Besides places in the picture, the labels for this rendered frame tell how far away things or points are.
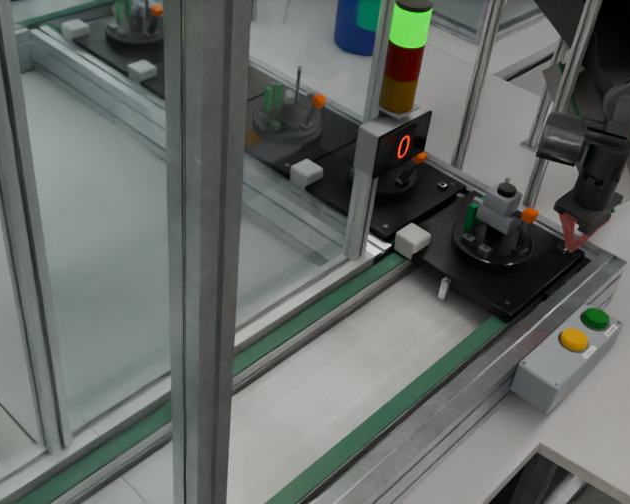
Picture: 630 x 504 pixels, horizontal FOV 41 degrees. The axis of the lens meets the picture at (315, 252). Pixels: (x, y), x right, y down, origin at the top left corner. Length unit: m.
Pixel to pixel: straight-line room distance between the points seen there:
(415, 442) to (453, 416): 0.08
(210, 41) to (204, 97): 0.03
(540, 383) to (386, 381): 0.23
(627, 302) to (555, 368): 0.37
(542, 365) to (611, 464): 0.18
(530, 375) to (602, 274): 0.29
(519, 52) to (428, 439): 1.49
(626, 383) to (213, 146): 1.14
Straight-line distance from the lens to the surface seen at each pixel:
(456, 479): 1.26
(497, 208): 1.40
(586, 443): 1.37
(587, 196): 1.30
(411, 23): 1.14
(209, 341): 0.52
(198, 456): 0.60
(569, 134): 1.26
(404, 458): 1.13
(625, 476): 1.35
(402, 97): 1.19
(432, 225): 1.49
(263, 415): 1.20
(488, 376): 1.26
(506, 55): 2.41
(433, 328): 1.37
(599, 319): 1.40
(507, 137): 2.02
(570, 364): 1.32
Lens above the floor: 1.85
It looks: 39 degrees down
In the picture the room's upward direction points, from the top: 7 degrees clockwise
